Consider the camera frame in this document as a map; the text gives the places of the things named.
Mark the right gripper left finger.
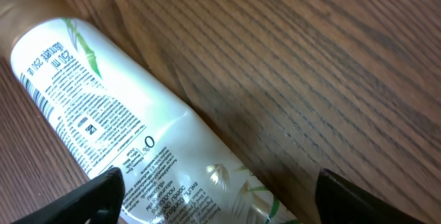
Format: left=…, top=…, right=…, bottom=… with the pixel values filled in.
left=13, top=167, right=125, bottom=224

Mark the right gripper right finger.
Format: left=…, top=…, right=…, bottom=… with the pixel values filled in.
left=315, top=168, right=421, bottom=224

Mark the white Pantene tube gold cap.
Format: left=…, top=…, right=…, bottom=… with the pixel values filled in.
left=1, top=0, right=297, bottom=223

